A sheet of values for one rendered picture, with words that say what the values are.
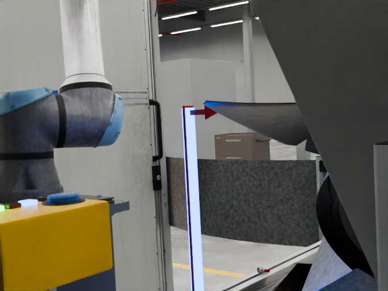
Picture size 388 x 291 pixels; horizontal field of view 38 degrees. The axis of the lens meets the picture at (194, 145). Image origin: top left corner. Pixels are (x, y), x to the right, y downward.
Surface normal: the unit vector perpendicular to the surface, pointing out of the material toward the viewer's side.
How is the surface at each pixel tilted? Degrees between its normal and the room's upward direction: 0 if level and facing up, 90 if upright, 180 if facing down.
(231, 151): 90
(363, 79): 130
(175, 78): 90
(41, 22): 90
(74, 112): 74
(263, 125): 160
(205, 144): 90
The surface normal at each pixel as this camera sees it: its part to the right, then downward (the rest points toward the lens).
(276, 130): -0.05, 0.94
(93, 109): 0.37, -0.19
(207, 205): -0.77, 0.07
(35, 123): 0.47, 0.05
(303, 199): -0.49, 0.07
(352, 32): -0.44, 0.70
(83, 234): 0.78, -0.01
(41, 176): 0.67, -0.30
